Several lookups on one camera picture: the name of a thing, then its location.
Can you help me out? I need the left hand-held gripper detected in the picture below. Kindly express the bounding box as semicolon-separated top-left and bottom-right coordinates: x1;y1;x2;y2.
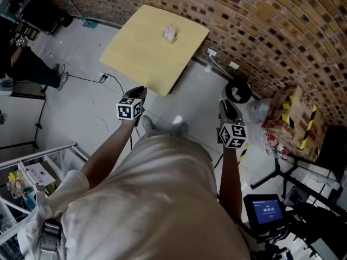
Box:
115;86;149;127

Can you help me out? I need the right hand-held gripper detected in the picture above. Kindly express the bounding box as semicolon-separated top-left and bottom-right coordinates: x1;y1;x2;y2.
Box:
216;99;248;150

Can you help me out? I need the person's left forearm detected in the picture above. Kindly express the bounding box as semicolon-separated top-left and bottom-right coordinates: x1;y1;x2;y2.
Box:
80;119;137;190

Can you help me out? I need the person's right forearm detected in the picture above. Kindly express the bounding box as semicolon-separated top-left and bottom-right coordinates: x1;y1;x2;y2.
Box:
218;146;244;222

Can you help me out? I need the black round bin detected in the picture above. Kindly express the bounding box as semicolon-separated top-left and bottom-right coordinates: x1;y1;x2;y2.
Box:
221;76;253;105

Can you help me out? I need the person's left shoe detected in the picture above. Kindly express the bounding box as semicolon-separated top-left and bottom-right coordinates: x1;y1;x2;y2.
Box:
140;114;156;133

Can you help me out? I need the clear plastic bag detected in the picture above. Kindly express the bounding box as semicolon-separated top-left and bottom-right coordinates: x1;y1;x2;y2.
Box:
245;98;275;152

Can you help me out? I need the cardboard box with striped tape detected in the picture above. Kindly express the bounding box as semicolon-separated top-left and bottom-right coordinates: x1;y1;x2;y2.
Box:
262;84;328;163

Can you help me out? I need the black tripod stand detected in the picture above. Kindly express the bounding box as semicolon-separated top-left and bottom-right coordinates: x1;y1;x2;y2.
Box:
250;155;299;198

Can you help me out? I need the tan partition panel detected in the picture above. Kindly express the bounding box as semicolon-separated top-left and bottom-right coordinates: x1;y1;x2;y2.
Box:
0;84;49;152

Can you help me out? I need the person's white shirt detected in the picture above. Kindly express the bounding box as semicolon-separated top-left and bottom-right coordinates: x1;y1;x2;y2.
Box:
16;135;250;260

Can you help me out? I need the black mounted screen device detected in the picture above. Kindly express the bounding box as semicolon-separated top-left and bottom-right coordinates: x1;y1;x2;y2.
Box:
242;193;286;238

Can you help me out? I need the black monitor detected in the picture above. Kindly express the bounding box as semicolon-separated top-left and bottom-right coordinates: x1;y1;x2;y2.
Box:
316;124;347;179

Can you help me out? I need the white sign with red print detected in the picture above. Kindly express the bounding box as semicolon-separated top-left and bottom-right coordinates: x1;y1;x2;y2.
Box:
23;162;55;187

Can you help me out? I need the yellow toy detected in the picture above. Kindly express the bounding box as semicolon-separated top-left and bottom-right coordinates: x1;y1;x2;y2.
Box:
7;171;25;189

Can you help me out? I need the white metal shelf rack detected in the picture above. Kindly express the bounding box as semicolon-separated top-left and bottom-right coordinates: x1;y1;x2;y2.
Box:
0;141;91;256

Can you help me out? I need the black power cable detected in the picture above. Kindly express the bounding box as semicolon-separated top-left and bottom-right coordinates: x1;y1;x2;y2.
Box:
60;63;126;98

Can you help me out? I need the gray backpack strap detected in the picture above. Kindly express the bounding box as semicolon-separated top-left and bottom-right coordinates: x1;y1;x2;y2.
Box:
35;191;63;260

